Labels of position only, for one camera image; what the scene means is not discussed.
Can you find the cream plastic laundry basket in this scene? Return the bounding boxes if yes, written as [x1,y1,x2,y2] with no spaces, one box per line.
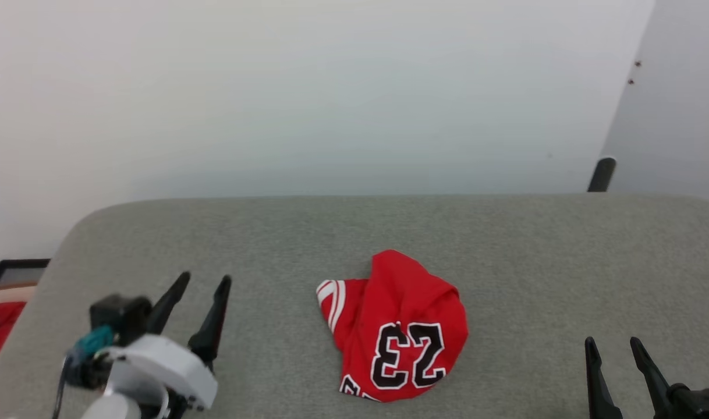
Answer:
[0,282,38,379]

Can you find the red basketball jersey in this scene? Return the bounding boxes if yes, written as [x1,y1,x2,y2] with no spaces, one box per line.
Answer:
[316,249,469,403]

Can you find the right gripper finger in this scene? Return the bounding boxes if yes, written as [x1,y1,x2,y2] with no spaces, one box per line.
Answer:
[584,336,623,419]
[630,336,675,419]

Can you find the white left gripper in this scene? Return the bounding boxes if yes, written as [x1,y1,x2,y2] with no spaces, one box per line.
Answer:
[63,272,232,419]

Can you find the black metal pole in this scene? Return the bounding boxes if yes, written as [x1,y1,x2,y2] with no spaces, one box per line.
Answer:
[587,157,617,193]

